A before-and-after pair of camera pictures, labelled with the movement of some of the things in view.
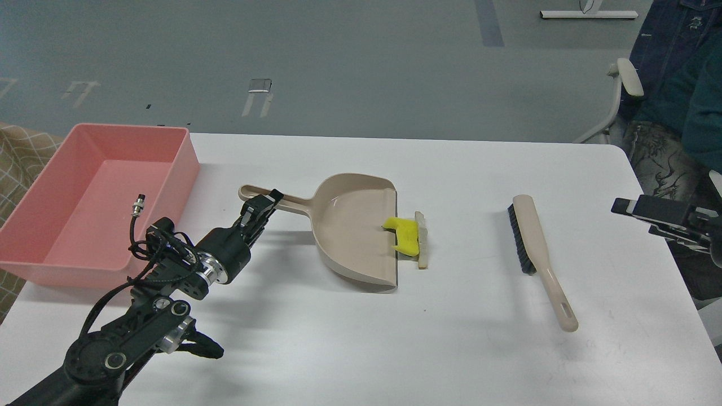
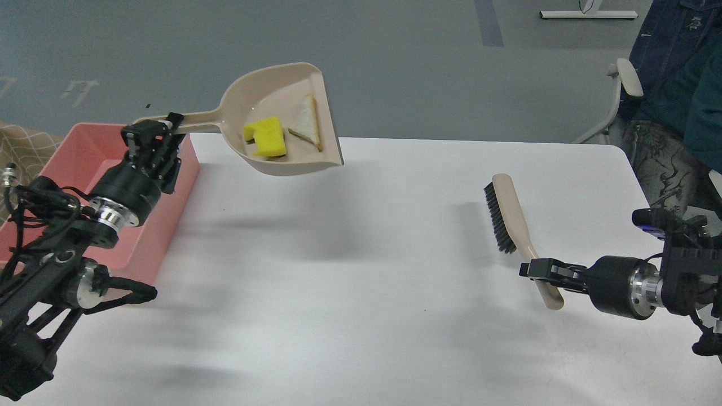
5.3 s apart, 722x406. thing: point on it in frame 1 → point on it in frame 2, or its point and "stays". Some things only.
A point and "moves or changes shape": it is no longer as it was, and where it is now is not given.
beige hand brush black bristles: (527, 235) moves or changes shape
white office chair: (626, 76) stays
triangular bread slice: (422, 237) → (307, 125)
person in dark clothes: (673, 131) stays
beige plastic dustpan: (355, 220) → (277, 91)
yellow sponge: (407, 234) → (268, 137)
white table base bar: (587, 14) stays
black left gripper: (229, 245) → (128, 194)
